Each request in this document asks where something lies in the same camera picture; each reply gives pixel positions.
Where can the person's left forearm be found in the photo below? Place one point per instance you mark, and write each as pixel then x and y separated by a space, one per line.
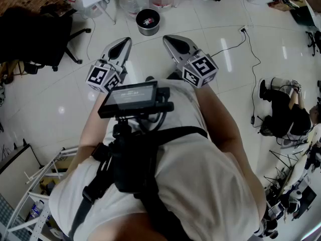
pixel 86 132

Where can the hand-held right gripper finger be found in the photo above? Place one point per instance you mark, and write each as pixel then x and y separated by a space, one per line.
pixel 185 41
pixel 175 55

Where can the cardboard box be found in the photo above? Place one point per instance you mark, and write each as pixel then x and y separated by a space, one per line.
pixel 283 4

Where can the black office chair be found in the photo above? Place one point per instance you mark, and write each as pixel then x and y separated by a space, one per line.
pixel 37 39

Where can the beige partition panel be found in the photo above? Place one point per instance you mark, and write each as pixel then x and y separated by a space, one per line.
pixel 17 162

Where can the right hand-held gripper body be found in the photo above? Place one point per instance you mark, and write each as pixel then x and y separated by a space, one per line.
pixel 200 70

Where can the person's shoe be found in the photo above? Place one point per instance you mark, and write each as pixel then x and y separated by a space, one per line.
pixel 174 75
pixel 149 78

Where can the person's left shoe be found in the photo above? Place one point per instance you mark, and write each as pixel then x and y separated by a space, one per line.
pixel 149 78

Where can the person's right shoe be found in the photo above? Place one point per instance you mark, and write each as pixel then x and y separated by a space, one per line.
pixel 174 75

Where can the black chest harness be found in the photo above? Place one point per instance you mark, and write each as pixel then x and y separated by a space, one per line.
pixel 135 164

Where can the white power strip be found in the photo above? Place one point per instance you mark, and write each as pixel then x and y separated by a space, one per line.
pixel 243 29

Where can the person's white t-shirt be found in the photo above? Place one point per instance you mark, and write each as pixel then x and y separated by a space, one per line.
pixel 200 179

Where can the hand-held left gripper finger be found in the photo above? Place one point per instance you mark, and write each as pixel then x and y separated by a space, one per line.
pixel 106 50
pixel 127 55

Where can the clear plastic bottle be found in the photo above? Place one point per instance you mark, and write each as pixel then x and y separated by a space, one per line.
pixel 37 207

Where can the person's right forearm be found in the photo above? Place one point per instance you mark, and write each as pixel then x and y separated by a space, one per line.
pixel 218 114

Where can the grid pattern board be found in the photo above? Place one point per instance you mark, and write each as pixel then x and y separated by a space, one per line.
pixel 5 210

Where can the red white wrapper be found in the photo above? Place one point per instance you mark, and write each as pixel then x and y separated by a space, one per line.
pixel 148 21

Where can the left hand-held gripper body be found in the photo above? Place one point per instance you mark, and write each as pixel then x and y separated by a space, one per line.
pixel 102 76

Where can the white metal shelf rack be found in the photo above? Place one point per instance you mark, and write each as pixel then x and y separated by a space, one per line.
pixel 41 221

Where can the black chest-mounted monitor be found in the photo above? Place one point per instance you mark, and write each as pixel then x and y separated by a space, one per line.
pixel 130 97

